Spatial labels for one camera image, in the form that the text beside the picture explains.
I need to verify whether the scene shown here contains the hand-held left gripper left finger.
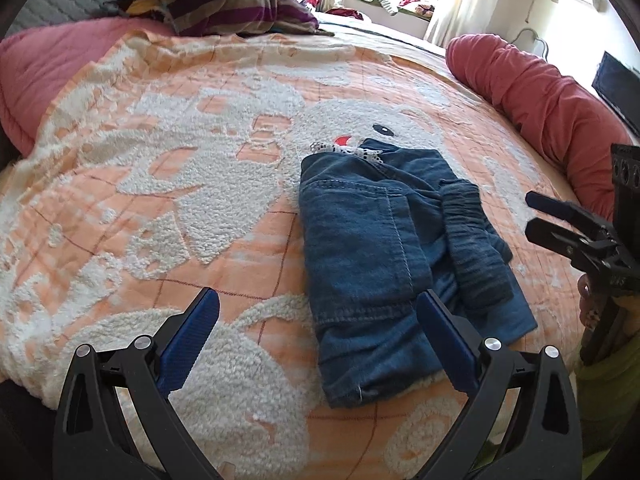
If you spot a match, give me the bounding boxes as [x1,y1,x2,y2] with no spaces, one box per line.
[52,287,223,480]

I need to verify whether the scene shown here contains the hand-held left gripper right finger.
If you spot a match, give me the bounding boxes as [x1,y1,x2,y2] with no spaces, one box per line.
[416,287,586,480]

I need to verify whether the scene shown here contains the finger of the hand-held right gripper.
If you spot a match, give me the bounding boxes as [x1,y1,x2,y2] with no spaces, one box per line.
[525,217,622,273]
[525,191,617,235]

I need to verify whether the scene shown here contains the blue denim pants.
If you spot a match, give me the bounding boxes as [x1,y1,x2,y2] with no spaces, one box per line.
[299,137,539,409]

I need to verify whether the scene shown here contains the person's right hand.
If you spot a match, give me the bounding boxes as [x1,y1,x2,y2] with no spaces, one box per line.
[577,275,602,332]

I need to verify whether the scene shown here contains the black flat screen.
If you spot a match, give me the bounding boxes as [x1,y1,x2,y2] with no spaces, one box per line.
[591,51,640,134]

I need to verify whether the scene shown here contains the red rolled duvet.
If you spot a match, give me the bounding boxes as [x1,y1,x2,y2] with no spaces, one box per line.
[445,33,637,209]

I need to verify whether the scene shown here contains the orange and white printed blanket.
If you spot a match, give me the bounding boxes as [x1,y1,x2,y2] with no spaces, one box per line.
[0,30,601,480]

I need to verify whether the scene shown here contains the green blanket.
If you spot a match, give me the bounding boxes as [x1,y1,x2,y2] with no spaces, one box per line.
[572,330,640,461]

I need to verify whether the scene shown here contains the cream curtain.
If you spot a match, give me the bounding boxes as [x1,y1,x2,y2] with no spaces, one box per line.
[424,0,502,47]

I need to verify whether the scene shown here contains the cream bedsheet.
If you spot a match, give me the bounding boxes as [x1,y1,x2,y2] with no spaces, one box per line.
[315,12,591,211]

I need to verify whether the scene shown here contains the grey and red clothes heap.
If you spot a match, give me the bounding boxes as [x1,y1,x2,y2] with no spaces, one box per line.
[326,0,437,23]

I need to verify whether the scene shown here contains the pink quilt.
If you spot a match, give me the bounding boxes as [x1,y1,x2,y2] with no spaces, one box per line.
[0,17,151,158]

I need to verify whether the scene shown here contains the purple and brown striped pillow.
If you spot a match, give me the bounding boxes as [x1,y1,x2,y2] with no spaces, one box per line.
[102,0,336,39]

